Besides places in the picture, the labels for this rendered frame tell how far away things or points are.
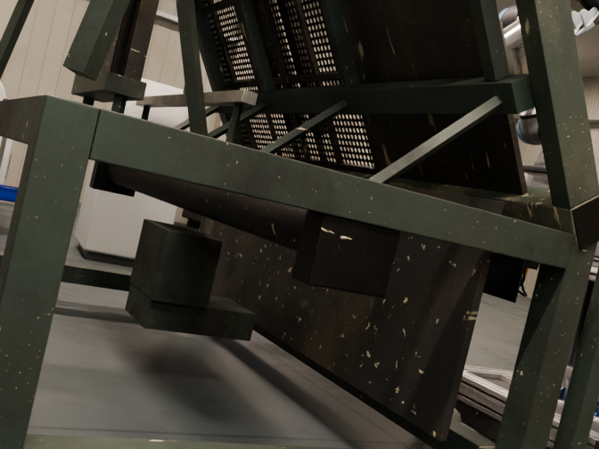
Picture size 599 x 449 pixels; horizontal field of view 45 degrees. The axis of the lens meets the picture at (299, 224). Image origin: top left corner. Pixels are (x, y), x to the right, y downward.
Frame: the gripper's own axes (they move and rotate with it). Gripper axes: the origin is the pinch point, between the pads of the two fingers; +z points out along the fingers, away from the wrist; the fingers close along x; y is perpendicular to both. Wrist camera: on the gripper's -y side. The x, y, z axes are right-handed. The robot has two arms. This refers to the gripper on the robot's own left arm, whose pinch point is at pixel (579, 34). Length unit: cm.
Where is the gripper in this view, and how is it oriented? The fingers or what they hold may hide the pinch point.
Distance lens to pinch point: 225.1
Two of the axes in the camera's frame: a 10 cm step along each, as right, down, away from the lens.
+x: 4.6, 1.3, -8.8
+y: -6.5, -6.2, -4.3
